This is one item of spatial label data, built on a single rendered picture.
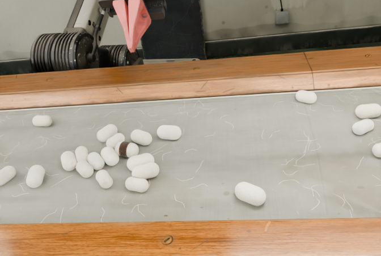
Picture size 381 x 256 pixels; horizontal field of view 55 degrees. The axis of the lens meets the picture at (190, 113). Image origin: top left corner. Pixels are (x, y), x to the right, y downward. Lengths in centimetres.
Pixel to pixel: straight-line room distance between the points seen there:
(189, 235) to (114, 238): 8
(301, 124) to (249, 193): 18
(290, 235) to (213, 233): 7
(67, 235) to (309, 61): 50
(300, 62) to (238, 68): 11
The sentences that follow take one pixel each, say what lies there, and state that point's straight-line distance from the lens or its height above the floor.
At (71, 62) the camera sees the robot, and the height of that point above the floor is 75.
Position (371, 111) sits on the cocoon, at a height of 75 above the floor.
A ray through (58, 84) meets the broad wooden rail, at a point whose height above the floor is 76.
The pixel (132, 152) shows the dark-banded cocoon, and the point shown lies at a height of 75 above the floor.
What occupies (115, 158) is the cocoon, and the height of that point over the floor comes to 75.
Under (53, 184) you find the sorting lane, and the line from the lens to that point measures 55.
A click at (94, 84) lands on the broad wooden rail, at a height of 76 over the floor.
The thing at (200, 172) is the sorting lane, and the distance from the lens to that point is 50.
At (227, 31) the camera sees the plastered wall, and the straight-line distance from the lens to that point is 263.
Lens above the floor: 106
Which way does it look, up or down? 32 degrees down
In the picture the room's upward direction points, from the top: 8 degrees counter-clockwise
